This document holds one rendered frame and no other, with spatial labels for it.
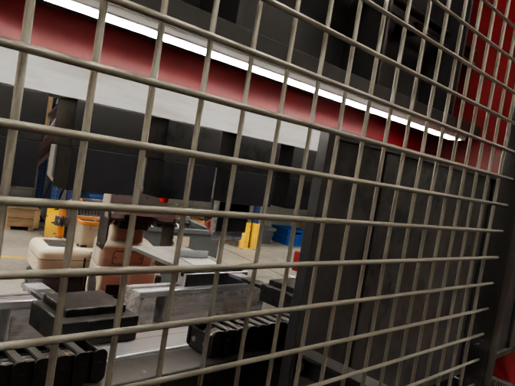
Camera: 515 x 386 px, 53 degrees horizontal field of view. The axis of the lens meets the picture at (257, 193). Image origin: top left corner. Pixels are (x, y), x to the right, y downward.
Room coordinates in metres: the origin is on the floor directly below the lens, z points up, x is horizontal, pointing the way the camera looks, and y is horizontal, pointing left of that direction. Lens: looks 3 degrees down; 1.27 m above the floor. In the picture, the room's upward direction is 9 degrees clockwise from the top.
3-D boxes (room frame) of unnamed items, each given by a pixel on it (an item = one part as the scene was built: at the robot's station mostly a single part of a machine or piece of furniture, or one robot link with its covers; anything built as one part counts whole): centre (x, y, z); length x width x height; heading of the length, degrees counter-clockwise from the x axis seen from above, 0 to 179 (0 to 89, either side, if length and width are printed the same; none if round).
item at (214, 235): (1.28, 0.06, 1.13); 0.10 x 0.02 x 0.10; 135
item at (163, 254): (1.38, 0.16, 1.00); 0.26 x 0.18 x 0.01; 45
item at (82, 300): (0.82, 0.28, 1.01); 0.26 x 0.12 x 0.05; 45
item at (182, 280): (1.26, 0.07, 0.99); 0.20 x 0.03 x 0.03; 135
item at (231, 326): (0.85, -0.08, 1.02); 0.37 x 0.06 x 0.04; 135
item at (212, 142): (1.15, 0.18, 1.26); 0.15 x 0.09 x 0.17; 135
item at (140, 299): (1.24, 0.10, 0.92); 0.39 x 0.06 x 0.10; 135
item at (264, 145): (1.30, 0.04, 1.26); 0.15 x 0.09 x 0.17; 135
